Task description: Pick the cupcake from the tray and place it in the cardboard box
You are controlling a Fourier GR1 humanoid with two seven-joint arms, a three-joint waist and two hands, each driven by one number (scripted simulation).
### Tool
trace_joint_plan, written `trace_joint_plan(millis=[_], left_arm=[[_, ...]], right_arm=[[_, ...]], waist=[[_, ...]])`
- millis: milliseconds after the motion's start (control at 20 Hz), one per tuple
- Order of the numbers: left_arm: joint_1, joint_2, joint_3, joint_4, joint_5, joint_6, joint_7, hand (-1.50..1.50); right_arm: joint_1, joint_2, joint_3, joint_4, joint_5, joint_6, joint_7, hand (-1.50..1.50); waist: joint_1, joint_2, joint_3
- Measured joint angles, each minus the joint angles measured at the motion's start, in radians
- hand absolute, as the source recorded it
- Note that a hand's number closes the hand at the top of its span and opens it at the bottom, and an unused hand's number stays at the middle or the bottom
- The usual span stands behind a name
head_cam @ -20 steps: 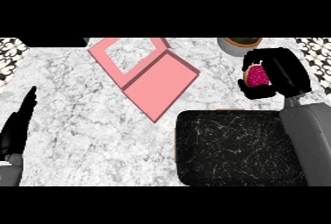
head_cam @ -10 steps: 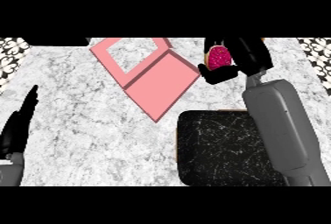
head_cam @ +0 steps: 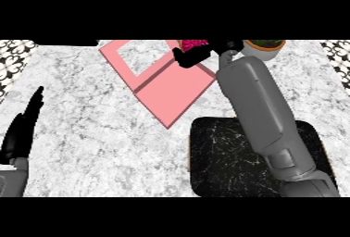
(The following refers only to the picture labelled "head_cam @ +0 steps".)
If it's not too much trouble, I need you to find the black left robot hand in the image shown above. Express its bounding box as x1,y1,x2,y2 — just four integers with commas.
0,85,45,165

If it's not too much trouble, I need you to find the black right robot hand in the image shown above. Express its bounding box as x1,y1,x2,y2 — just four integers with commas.
172,39,245,69

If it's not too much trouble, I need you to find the pink cupcake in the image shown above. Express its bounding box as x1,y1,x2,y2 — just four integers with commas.
180,39,211,53

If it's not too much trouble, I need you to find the pink flat cardboard box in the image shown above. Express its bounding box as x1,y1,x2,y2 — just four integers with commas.
98,39,218,130

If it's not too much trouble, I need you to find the black marble tray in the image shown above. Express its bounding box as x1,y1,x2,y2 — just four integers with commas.
187,116,338,198

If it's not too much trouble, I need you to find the white potted plant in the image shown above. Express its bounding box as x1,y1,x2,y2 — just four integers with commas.
239,39,287,61

